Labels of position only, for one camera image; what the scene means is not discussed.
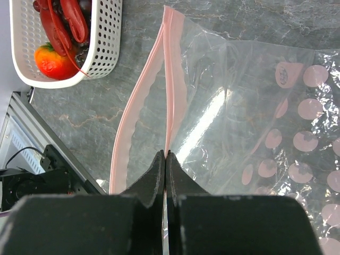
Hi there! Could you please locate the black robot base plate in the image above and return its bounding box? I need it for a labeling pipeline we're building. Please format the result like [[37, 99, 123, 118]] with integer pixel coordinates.
[[0, 91, 107, 213]]

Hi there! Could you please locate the white perforated plastic basket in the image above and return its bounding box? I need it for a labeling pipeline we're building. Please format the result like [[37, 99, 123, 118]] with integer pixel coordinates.
[[9, 1, 122, 89]]

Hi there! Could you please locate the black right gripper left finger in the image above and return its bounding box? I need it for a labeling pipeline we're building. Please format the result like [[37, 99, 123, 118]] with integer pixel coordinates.
[[1, 151, 165, 254]]

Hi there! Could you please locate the clear zip top bag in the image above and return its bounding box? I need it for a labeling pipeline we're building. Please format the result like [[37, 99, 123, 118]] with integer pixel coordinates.
[[109, 6, 339, 254]]

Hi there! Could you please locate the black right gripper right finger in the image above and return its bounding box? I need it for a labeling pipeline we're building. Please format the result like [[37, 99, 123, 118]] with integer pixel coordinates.
[[166, 152, 322, 254]]

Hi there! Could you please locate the orange red strawberry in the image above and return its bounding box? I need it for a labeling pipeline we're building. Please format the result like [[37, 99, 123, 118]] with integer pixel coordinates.
[[34, 42, 78, 80]]

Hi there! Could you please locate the dark purple grape bunch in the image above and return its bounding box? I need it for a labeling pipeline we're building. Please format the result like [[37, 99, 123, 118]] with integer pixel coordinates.
[[47, 1, 92, 68]]

